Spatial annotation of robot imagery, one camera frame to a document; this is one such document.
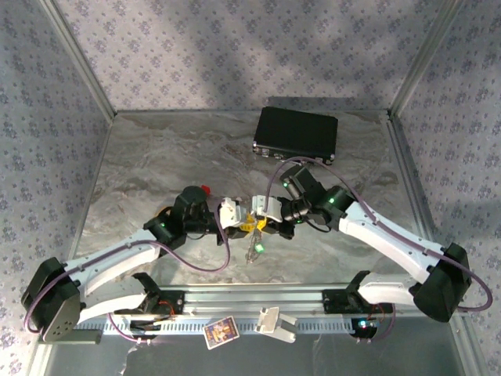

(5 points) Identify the silver beaded necklace ring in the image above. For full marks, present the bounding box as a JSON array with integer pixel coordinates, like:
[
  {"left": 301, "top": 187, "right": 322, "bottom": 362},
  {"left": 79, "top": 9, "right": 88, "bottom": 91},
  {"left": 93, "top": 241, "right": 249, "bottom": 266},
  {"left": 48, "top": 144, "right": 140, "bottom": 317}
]
[{"left": 245, "top": 230, "right": 261, "bottom": 266}]

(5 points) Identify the black briefcase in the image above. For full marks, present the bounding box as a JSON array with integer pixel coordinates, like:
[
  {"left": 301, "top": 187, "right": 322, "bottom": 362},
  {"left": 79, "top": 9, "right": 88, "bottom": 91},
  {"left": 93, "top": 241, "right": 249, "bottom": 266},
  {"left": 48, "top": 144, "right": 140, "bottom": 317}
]
[{"left": 252, "top": 106, "right": 339, "bottom": 168}]

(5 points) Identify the colourful playing card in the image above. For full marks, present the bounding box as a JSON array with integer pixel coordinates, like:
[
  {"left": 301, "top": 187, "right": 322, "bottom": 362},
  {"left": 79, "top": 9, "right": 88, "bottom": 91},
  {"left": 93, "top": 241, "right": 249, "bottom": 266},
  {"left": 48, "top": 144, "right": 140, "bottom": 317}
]
[{"left": 203, "top": 316, "right": 240, "bottom": 350}]

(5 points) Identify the circuit board with LED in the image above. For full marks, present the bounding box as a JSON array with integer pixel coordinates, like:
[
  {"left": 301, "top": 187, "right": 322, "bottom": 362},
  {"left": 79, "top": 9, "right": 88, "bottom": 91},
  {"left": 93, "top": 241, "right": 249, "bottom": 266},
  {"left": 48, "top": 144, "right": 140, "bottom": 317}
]
[{"left": 351, "top": 317, "right": 379, "bottom": 338}]

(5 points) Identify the dark grey bar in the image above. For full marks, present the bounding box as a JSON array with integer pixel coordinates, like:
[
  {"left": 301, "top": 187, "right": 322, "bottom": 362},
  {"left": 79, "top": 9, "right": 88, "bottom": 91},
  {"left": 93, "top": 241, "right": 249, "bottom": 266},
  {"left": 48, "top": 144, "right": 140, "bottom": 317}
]
[{"left": 76, "top": 330, "right": 102, "bottom": 345}]

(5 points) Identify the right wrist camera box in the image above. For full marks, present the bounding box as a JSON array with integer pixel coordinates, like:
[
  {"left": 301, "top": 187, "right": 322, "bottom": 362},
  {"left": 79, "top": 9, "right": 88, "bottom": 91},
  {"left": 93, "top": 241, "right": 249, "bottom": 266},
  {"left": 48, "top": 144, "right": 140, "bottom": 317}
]
[{"left": 251, "top": 194, "right": 283, "bottom": 222}]

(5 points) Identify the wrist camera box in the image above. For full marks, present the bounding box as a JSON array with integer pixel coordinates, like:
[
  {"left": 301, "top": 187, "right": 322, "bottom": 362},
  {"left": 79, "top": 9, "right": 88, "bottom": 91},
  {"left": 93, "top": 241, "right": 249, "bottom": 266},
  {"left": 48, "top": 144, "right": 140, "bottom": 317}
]
[
  {"left": 251, "top": 194, "right": 283, "bottom": 222},
  {"left": 218, "top": 197, "right": 250, "bottom": 229}
]

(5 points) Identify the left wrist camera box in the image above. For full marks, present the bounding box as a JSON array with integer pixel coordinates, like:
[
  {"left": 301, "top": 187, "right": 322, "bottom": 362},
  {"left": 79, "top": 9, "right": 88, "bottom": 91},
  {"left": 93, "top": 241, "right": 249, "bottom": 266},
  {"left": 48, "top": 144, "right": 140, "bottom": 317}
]
[{"left": 218, "top": 197, "right": 250, "bottom": 229}]

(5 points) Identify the wide aluminium base rail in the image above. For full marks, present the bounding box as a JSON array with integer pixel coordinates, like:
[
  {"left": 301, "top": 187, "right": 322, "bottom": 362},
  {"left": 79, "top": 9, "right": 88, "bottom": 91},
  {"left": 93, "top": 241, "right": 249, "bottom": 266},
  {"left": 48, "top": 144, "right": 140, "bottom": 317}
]
[{"left": 156, "top": 284, "right": 469, "bottom": 320}]

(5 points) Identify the aluminium frame rail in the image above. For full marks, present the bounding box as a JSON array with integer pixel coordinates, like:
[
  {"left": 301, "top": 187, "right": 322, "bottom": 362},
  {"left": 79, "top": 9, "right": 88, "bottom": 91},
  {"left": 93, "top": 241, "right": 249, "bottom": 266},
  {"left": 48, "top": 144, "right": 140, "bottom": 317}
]
[
  {"left": 385, "top": 109, "right": 463, "bottom": 287},
  {"left": 62, "top": 111, "right": 117, "bottom": 275},
  {"left": 115, "top": 109, "right": 392, "bottom": 118}
]

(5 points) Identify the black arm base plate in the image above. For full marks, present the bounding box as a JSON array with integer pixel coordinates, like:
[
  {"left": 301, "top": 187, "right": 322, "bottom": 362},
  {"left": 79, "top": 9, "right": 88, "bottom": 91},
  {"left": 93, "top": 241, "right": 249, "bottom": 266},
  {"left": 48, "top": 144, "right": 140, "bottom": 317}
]
[
  {"left": 128, "top": 290, "right": 185, "bottom": 316},
  {"left": 321, "top": 288, "right": 394, "bottom": 314}
]

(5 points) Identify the white plastic bracket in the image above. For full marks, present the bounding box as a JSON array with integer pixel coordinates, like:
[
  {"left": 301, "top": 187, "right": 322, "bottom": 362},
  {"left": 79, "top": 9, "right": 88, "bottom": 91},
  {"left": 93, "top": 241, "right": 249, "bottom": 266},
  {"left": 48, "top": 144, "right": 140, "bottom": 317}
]
[{"left": 254, "top": 307, "right": 298, "bottom": 345}]

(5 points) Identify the slotted cable duct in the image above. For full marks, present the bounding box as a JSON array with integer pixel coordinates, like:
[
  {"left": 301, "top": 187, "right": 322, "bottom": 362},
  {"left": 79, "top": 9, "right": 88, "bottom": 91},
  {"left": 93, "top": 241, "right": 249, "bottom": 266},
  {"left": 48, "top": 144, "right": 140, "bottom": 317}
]
[{"left": 89, "top": 316, "right": 379, "bottom": 334}]

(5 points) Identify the aluminium frame post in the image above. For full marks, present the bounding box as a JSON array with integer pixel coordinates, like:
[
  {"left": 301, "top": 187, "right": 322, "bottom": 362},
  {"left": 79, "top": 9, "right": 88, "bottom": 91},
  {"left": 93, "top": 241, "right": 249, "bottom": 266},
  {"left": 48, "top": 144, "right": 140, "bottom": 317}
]
[
  {"left": 38, "top": 0, "right": 117, "bottom": 118},
  {"left": 389, "top": 0, "right": 469, "bottom": 117}
]

